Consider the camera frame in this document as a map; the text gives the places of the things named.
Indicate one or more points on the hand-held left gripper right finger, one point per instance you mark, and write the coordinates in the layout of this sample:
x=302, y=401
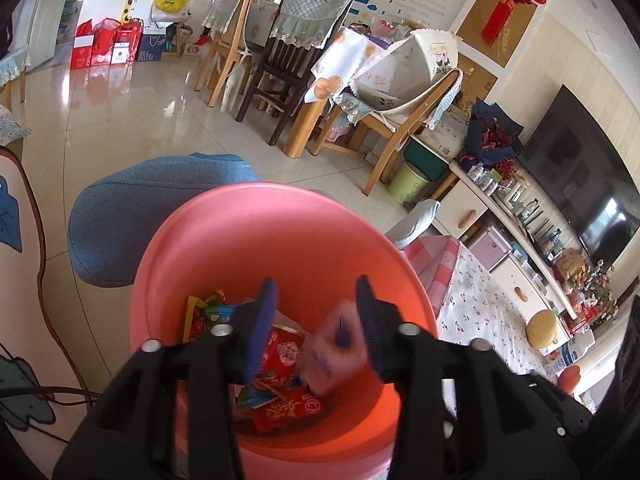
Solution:
x=370, y=322

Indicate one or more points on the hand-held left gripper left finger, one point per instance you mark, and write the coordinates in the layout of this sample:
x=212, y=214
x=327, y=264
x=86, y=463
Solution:
x=265, y=312

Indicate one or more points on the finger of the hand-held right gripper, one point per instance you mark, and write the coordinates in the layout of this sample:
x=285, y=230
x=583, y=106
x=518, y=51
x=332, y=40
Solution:
x=560, y=405

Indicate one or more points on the red milk tea packet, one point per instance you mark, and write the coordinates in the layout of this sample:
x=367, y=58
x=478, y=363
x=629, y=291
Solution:
x=285, y=355

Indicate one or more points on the crushed white plastic bottle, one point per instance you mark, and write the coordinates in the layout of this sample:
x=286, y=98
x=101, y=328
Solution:
x=327, y=360

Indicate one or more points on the yellow green snack packet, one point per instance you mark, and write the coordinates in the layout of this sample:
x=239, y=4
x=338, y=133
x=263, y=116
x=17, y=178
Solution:
x=202, y=315

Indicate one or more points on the pink plastic bin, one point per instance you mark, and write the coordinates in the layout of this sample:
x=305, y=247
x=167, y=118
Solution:
x=250, y=240

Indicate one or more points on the green blue snack packet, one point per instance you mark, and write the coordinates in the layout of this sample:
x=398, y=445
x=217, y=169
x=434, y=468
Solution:
x=255, y=399

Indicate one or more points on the red wrapper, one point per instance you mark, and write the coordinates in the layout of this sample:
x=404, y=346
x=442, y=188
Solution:
x=290, y=410

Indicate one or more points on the red apple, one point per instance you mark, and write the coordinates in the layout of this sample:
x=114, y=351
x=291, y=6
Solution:
x=570, y=379

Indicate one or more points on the upright white milk bottle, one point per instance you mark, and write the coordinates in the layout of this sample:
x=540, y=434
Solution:
x=570, y=355

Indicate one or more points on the flower arrangement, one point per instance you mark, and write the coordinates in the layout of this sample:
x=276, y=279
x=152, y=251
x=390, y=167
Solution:
x=597, y=282

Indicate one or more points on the yellow pear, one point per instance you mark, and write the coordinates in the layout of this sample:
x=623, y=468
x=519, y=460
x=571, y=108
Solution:
x=542, y=330

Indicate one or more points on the pink checkered cloth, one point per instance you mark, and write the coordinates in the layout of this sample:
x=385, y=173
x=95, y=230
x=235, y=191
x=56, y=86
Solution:
x=432, y=270

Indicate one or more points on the golden gift bag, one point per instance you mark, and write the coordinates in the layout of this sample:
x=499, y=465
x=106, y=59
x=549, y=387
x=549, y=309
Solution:
x=569, y=265

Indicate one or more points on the pale blue cushion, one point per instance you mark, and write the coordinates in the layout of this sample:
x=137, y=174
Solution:
x=415, y=222

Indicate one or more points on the cherry print tablecloth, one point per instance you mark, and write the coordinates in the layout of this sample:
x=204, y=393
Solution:
x=480, y=310

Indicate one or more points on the pink storage box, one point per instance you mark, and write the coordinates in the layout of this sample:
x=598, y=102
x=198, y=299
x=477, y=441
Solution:
x=487, y=249

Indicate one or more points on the light green waste bin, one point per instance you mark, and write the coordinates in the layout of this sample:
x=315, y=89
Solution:
x=407, y=185

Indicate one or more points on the white television cabinet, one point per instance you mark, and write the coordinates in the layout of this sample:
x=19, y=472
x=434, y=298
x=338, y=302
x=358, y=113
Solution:
x=465, y=215

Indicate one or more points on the dark green storage box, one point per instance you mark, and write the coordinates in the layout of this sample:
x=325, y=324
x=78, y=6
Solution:
x=425, y=157

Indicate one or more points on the black television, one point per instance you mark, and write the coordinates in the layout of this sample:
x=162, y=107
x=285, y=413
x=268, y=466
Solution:
x=580, y=180

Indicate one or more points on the blue fabric stool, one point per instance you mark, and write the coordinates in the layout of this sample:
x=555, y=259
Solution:
x=110, y=220

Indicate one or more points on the pack of small bottles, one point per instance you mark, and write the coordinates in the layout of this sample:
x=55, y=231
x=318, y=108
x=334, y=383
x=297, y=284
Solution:
x=482, y=176

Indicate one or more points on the dark wrapped bouquet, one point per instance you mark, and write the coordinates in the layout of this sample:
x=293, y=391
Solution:
x=492, y=135

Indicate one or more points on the wooden chair with cloth cover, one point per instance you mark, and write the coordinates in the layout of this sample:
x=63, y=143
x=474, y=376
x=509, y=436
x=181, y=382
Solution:
x=400, y=80

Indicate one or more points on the cartoon print floor mat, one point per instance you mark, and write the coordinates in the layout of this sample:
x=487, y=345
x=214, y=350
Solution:
x=20, y=285

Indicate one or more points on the dining table with printed cloth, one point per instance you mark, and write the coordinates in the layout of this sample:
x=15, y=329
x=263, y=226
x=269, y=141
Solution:
x=340, y=70

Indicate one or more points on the dark wooden chair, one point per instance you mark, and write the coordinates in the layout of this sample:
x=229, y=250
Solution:
x=290, y=50

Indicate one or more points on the light wooden chair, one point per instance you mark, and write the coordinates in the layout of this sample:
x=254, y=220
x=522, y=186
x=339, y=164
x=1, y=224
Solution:
x=225, y=40

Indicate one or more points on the red white gift box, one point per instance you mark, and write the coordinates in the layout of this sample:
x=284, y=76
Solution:
x=125, y=45

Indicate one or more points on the red gift bag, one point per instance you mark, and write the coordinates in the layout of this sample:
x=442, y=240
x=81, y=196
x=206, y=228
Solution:
x=82, y=47

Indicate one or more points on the yellow plastic bag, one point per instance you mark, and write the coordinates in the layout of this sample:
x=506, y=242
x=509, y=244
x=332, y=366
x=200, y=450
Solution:
x=172, y=1

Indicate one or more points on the gold wall picture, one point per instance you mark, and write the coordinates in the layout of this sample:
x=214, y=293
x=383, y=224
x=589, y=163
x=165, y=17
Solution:
x=480, y=25

